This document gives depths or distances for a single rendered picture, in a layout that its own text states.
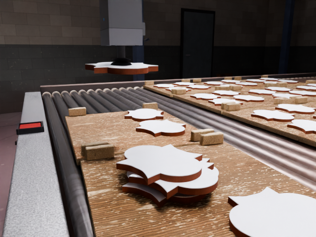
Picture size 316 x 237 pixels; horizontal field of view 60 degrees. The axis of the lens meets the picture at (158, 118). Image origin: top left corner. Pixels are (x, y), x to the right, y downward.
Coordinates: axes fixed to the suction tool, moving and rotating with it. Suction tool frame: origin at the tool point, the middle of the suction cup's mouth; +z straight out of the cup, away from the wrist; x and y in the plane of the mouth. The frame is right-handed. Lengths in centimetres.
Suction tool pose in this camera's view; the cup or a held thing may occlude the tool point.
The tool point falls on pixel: (121, 69)
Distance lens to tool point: 56.6
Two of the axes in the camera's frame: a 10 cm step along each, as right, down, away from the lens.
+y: -3.7, -2.3, 9.0
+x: -9.3, 0.9, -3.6
